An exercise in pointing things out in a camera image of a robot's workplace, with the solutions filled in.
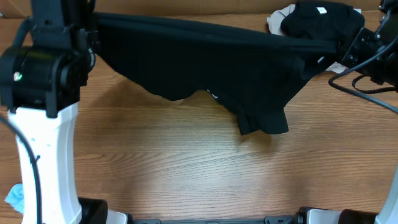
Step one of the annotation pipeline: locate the black t-shirt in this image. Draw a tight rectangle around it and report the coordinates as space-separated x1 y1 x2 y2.
95 12 337 134

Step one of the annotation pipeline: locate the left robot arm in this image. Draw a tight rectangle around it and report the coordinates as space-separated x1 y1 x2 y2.
1 0 132 224

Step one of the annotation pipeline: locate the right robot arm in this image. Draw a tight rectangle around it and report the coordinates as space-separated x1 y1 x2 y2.
293 0 397 224

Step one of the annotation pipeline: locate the folded black shirt on pile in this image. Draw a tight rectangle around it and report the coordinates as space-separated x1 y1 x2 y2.
280 1 365 41

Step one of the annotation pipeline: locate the folded beige garment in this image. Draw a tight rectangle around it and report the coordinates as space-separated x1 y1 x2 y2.
267 4 347 73

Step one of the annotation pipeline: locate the light blue cloth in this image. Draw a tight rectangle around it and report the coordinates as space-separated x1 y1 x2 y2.
4 184 24 214

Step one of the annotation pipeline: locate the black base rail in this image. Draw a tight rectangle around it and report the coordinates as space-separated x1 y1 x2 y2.
127 215 295 224

